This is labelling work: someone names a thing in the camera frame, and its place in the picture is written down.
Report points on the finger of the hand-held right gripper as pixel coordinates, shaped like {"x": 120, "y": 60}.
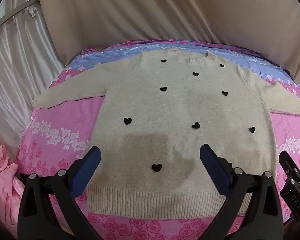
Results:
{"x": 288, "y": 165}

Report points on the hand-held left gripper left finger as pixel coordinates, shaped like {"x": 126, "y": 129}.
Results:
{"x": 86, "y": 170}

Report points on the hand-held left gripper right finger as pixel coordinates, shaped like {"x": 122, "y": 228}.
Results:
{"x": 215, "y": 167}

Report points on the beige sweater with black hearts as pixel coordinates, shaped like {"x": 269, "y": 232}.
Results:
{"x": 172, "y": 120}

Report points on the pink rose printed bed sheet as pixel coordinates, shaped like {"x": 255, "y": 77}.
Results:
{"x": 65, "y": 135}

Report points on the pink crumpled cloth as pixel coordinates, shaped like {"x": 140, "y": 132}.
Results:
{"x": 2, "y": 180}

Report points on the white satin curtain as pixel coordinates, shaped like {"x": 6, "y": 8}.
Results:
{"x": 17, "y": 67}

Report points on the beige curtain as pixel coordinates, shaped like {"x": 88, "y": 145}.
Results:
{"x": 165, "y": 10}

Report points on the grey curved rod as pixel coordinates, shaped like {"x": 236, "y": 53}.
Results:
{"x": 12, "y": 12}

